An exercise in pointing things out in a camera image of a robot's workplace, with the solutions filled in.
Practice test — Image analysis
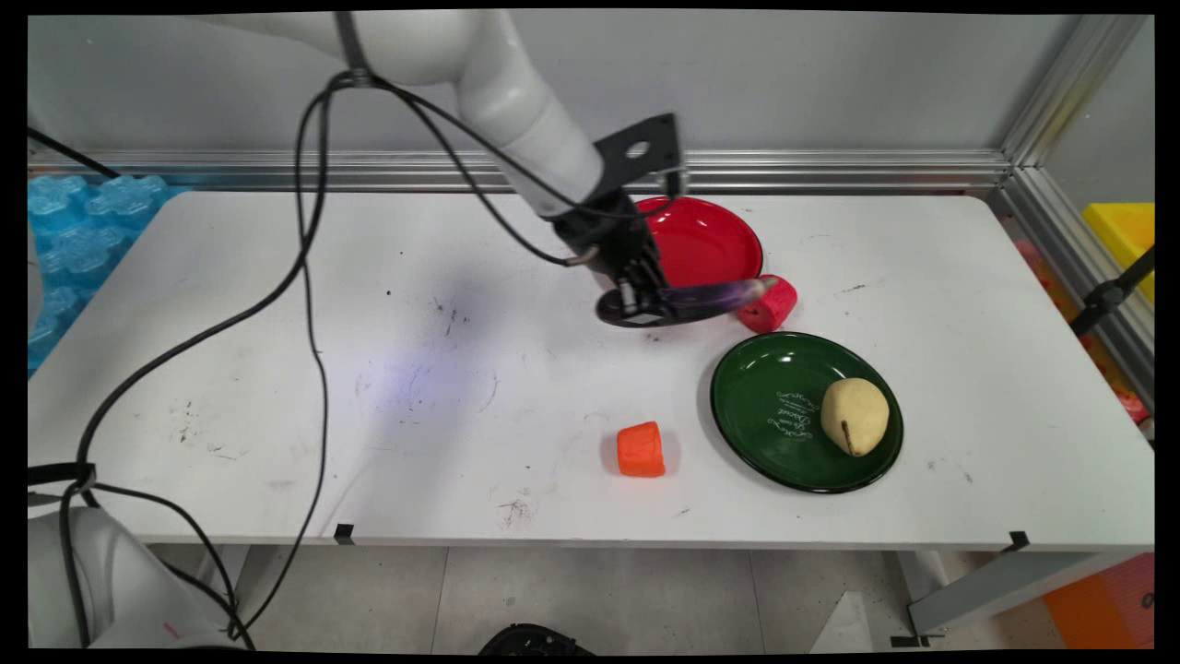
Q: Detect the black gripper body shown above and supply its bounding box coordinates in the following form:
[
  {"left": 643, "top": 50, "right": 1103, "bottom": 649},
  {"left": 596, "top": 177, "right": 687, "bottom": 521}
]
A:
[{"left": 553, "top": 189, "right": 668, "bottom": 292}]

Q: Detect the purple toy eggplant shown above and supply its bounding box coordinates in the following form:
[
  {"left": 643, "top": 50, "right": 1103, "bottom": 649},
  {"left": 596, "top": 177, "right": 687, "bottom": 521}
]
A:
[{"left": 662, "top": 275, "right": 778, "bottom": 314}]

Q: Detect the red plate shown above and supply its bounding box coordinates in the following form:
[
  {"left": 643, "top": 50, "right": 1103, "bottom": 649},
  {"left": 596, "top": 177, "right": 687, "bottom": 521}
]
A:
[{"left": 632, "top": 196, "right": 764, "bottom": 290}]

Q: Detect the red cylinder block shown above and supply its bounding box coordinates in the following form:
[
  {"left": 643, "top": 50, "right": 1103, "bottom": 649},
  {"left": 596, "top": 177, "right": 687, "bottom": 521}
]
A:
[{"left": 736, "top": 275, "right": 799, "bottom": 334}]

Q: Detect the orange toy block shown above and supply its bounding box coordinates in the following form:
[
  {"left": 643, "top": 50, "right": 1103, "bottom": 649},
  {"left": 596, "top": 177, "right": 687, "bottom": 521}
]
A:
[{"left": 616, "top": 421, "right": 667, "bottom": 479}]

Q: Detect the dark green plate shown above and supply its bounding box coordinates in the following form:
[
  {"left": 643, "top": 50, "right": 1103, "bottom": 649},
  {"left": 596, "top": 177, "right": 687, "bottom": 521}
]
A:
[{"left": 710, "top": 331, "right": 904, "bottom": 494}]

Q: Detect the yellow toy pear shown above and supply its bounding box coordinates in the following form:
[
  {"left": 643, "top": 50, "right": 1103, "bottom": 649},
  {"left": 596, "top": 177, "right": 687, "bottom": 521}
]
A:
[{"left": 820, "top": 377, "right": 891, "bottom": 458}]

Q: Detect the black round floor object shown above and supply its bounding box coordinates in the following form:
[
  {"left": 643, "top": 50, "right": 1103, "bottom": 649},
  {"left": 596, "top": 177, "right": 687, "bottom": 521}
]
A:
[{"left": 478, "top": 623, "right": 598, "bottom": 658}]

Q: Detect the black clamp rod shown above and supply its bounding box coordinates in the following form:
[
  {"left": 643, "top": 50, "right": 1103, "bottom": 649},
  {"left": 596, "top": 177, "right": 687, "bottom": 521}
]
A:
[{"left": 1068, "top": 245, "right": 1155, "bottom": 338}]

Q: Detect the grey table leg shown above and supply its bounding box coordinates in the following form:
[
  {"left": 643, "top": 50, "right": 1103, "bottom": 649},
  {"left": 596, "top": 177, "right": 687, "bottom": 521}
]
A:
[{"left": 890, "top": 550, "right": 1130, "bottom": 648}]

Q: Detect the yellow box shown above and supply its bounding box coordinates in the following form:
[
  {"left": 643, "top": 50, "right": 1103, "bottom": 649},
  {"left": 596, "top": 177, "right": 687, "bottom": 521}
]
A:
[{"left": 1081, "top": 202, "right": 1155, "bottom": 305}]

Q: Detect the blue foam puzzle mat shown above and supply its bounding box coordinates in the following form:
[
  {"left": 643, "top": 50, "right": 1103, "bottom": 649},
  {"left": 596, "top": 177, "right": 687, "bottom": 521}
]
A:
[{"left": 28, "top": 173, "right": 190, "bottom": 374}]

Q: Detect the orange box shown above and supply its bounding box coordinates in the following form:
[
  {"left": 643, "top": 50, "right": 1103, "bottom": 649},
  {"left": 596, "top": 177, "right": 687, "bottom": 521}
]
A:
[{"left": 1042, "top": 551, "right": 1155, "bottom": 650}]

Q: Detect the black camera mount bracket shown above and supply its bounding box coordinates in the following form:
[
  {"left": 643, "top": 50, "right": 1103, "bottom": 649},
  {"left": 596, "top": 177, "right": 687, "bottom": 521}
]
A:
[{"left": 594, "top": 113, "right": 689, "bottom": 200}]

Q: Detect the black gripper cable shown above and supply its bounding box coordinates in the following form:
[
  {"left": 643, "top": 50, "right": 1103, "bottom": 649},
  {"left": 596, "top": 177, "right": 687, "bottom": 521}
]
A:
[{"left": 364, "top": 74, "right": 646, "bottom": 268}]

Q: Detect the long aluminium frame rail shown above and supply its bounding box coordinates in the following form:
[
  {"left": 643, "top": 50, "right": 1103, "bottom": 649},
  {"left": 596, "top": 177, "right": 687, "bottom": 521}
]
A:
[{"left": 28, "top": 148, "right": 1015, "bottom": 196}]

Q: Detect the thin black cable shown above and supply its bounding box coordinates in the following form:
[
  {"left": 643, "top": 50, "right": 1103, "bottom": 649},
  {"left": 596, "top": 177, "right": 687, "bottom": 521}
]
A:
[{"left": 226, "top": 111, "right": 331, "bottom": 642}]

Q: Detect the black strap on arm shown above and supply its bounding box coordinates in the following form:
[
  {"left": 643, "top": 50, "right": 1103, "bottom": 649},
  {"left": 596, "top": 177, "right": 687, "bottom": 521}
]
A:
[{"left": 332, "top": 11, "right": 373, "bottom": 89}]

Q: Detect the thick black cable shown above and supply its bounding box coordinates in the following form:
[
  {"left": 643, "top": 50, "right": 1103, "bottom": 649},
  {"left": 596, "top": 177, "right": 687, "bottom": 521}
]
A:
[{"left": 57, "top": 72, "right": 370, "bottom": 646}]

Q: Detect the slanted aluminium frame rail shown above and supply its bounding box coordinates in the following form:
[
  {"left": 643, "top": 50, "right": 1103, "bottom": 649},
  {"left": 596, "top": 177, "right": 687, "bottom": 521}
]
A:
[{"left": 985, "top": 14, "right": 1155, "bottom": 411}]

